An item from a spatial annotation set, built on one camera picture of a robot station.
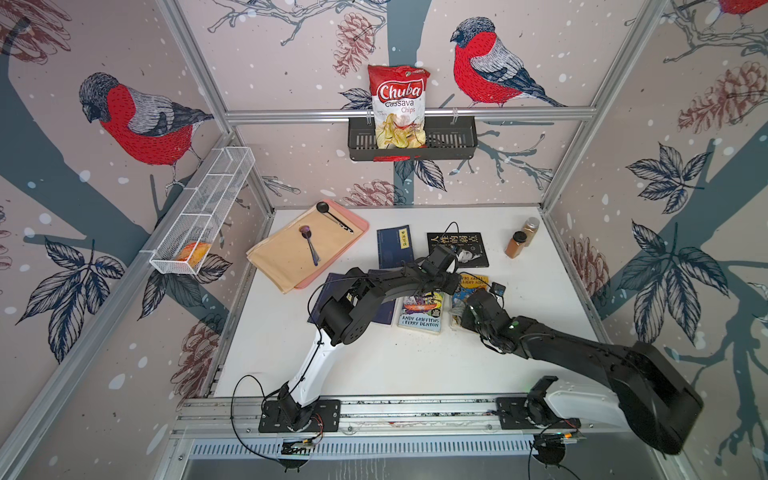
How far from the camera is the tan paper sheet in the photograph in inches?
40.5

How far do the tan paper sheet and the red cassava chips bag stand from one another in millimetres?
421

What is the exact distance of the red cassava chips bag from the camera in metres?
0.83
